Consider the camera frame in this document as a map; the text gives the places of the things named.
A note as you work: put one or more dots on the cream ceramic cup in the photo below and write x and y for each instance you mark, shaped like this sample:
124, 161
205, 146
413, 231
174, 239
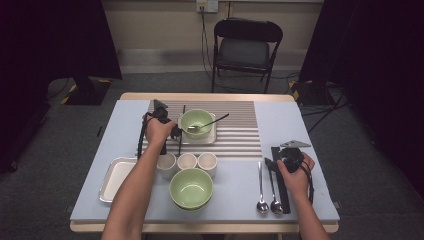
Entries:
207, 160
168, 163
186, 161

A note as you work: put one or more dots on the square white plate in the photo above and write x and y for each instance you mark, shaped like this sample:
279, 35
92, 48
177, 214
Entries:
113, 180
181, 140

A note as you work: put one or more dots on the single black chopstick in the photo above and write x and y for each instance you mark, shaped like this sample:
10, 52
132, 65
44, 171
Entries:
183, 113

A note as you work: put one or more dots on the striped woven placemat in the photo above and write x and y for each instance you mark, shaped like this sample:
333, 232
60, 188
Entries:
233, 113

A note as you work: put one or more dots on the steel spoon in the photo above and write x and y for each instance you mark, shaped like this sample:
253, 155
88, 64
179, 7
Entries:
213, 121
262, 206
276, 207

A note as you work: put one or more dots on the white wall socket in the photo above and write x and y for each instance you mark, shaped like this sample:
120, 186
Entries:
208, 6

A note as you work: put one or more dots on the black curtain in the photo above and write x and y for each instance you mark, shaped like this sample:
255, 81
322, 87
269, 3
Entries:
50, 40
383, 66

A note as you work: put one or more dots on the person's right hand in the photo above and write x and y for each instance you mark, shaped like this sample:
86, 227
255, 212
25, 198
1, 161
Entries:
296, 183

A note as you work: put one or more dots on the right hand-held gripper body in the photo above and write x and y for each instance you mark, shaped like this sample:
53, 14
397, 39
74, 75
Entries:
291, 160

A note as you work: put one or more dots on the green bowl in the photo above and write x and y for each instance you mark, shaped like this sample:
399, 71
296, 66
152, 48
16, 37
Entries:
191, 209
196, 118
191, 188

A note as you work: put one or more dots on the row of black chopsticks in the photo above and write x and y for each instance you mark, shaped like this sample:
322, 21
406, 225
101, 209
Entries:
283, 200

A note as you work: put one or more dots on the black stand base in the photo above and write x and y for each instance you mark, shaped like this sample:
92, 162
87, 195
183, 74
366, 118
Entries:
86, 93
310, 95

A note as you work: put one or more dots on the black folding chair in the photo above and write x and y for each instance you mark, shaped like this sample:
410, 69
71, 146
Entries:
245, 53

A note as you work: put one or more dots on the wooden table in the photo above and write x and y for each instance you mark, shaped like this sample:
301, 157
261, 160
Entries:
200, 96

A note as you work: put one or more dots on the small black stick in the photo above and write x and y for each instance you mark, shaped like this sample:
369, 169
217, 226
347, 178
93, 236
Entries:
99, 131

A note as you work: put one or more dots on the person's left hand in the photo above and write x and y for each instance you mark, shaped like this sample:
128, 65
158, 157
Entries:
158, 131

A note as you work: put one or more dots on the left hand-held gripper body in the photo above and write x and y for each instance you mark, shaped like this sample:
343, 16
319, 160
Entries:
160, 113

